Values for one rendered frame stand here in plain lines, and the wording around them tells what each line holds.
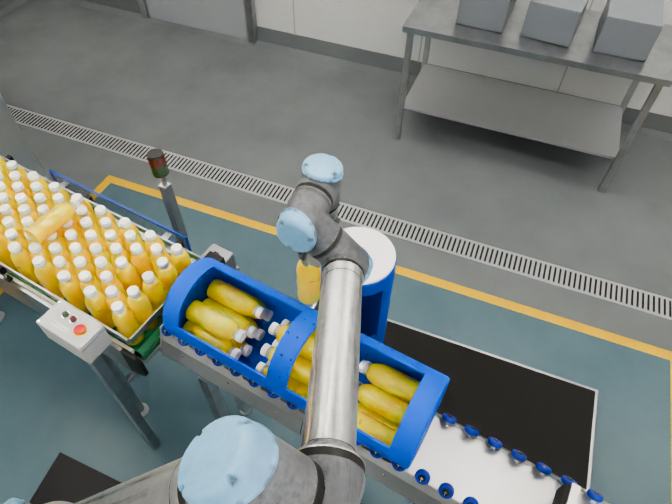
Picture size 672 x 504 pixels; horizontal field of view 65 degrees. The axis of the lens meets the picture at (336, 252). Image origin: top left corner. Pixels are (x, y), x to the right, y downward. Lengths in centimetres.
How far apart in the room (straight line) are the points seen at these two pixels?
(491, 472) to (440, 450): 16
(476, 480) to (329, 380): 95
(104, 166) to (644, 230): 375
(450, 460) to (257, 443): 114
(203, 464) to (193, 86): 429
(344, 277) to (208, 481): 53
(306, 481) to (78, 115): 428
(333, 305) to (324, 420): 25
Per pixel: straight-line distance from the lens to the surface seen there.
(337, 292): 103
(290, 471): 71
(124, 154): 425
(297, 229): 107
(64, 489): 146
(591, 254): 371
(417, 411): 147
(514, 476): 180
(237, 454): 67
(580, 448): 280
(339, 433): 84
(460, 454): 178
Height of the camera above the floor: 257
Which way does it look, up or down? 51 degrees down
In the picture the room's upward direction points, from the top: 1 degrees clockwise
